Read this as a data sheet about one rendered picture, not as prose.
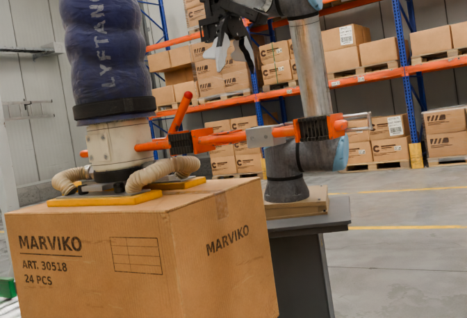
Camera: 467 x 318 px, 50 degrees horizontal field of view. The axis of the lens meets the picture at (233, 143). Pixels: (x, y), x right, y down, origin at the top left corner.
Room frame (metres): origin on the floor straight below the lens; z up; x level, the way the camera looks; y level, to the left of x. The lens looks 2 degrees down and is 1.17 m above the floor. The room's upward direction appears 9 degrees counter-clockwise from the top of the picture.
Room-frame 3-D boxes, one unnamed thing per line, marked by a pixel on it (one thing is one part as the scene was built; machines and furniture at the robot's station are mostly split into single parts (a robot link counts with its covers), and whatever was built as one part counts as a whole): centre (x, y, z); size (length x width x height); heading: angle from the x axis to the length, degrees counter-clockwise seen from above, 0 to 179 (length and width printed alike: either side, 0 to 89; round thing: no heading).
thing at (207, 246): (1.38, 0.30, 0.81); 0.60 x 0.40 x 0.40; 57
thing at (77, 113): (1.39, 0.31, 1.25); 0.23 x 0.23 x 0.04
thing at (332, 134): (1.05, -0.18, 1.12); 0.08 x 0.07 x 0.05; 56
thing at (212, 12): (1.19, -0.02, 1.41); 0.09 x 0.08 x 0.12; 57
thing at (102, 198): (1.31, 0.37, 1.03); 0.34 x 0.10 x 0.05; 56
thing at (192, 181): (1.47, 0.26, 1.03); 0.34 x 0.10 x 0.05; 56
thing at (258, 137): (1.13, -0.08, 1.12); 0.07 x 0.07 x 0.04; 56
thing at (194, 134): (1.25, 0.10, 1.13); 0.10 x 0.08 x 0.06; 146
